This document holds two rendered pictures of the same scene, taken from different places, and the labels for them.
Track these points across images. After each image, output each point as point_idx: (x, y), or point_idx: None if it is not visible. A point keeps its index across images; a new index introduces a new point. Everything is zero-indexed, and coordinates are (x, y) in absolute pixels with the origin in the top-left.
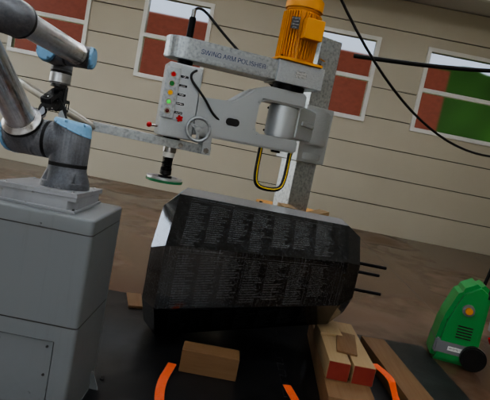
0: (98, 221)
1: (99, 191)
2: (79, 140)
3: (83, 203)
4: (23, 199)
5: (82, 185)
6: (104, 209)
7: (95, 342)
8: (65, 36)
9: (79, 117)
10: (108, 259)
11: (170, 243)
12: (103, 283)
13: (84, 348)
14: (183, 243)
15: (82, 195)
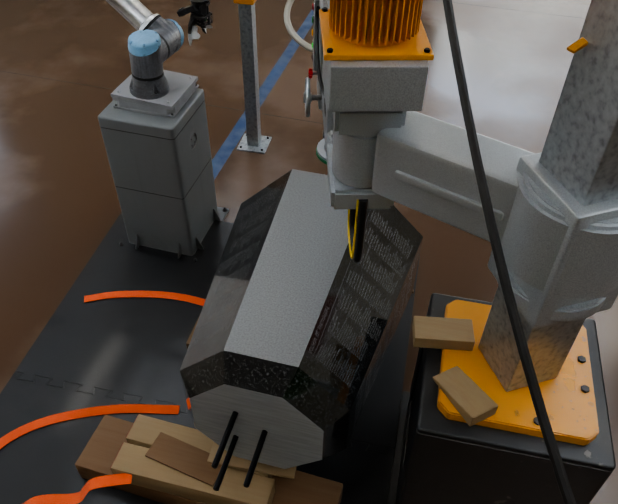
0: (106, 119)
1: (163, 106)
2: (129, 54)
3: (130, 105)
4: None
5: (133, 91)
6: (144, 120)
7: (172, 222)
8: None
9: (294, 37)
10: (157, 163)
11: (242, 204)
12: (159, 180)
13: (143, 210)
14: (240, 212)
15: (122, 98)
